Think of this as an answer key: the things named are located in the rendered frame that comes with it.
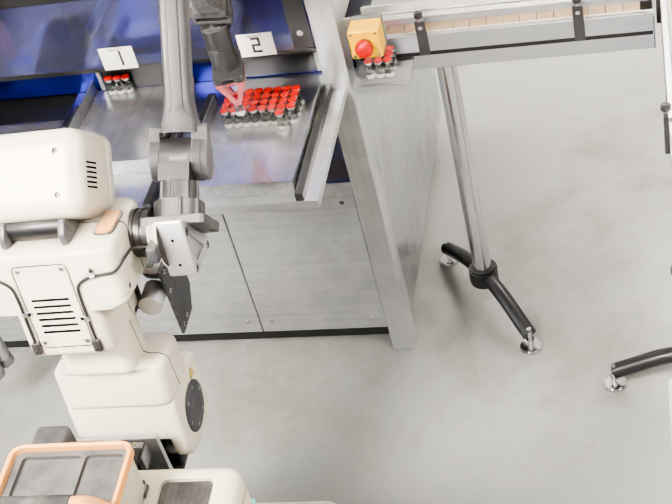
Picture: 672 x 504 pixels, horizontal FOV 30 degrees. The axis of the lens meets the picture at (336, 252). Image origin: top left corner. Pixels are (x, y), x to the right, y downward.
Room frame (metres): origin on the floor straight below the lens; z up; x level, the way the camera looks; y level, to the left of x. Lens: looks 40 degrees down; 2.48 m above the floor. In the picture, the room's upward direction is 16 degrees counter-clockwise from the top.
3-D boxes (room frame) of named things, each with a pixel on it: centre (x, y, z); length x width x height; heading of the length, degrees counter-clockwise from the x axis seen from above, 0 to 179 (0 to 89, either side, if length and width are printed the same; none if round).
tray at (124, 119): (2.53, 0.40, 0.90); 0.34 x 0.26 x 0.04; 161
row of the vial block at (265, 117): (2.39, 0.08, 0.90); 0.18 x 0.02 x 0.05; 70
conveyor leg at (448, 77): (2.53, -0.38, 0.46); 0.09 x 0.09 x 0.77; 71
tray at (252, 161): (2.31, 0.11, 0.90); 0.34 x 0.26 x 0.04; 160
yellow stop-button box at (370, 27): (2.45, -0.20, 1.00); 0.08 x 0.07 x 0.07; 161
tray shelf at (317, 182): (2.40, 0.26, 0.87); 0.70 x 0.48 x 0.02; 71
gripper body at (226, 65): (2.36, 0.12, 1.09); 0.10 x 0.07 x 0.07; 175
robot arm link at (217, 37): (2.36, 0.12, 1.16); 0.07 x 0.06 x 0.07; 168
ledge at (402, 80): (2.48, -0.23, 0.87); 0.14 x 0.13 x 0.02; 161
